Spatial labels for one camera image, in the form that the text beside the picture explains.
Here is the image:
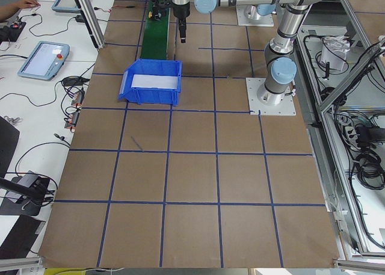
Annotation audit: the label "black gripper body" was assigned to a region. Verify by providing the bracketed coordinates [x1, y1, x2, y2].
[170, 0, 190, 18]
[152, 1, 165, 15]

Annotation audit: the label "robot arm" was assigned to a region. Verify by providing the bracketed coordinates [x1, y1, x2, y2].
[170, 0, 321, 106]
[149, 0, 165, 20]

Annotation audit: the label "person's hand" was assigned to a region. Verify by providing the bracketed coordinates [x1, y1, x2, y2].
[14, 0, 40, 10]

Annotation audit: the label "green conveyor belt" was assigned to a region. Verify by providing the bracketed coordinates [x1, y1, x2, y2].
[140, 1, 170, 60]

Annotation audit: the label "blue bin with foam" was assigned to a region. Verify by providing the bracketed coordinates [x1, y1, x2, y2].
[118, 59, 182, 106]

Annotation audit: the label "white foam pad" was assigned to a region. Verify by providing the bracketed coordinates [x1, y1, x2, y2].
[131, 74, 179, 90]

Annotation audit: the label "far teach pendant tablet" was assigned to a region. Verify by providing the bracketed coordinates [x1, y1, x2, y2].
[51, 0, 80, 14]

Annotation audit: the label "teach pendant tablet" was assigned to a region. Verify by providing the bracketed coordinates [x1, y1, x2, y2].
[51, 0, 80, 14]
[17, 41, 70, 81]

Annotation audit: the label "near teach pendant tablet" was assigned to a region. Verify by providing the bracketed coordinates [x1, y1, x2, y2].
[17, 41, 70, 81]

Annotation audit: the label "red and black wires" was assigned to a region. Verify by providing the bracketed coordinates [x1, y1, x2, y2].
[108, 2, 148, 13]

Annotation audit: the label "aluminium frame post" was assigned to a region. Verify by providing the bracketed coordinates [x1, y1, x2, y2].
[74, 0, 105, 49]

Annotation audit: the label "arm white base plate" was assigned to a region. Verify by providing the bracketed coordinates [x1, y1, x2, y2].
[236, 4, 276, 27]
[245, 78, 296, 116]

